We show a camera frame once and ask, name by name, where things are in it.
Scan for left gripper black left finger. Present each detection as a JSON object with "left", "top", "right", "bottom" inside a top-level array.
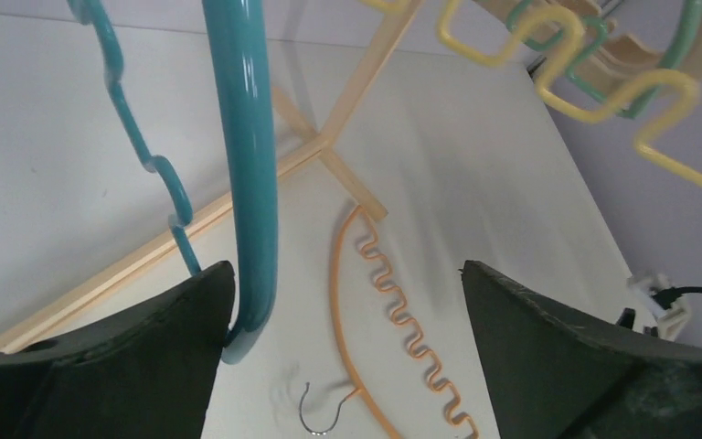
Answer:
[{"left": 0, "top": 262, "right": 235, "bottom": 438}]

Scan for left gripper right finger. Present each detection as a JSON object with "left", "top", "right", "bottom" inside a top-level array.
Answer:
[{"left": 462, "top": 261, "right": 702, "bottom": 438}]

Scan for blue wire hanger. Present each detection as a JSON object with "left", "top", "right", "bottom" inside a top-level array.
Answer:
[{"left": 68, "top": 1, "right": 279, "bottom": 365}]

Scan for wooden clothes rack frame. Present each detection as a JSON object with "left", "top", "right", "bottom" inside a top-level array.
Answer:
[{"left": 0, "top": 1, "right": 420, "bottom": 364}]

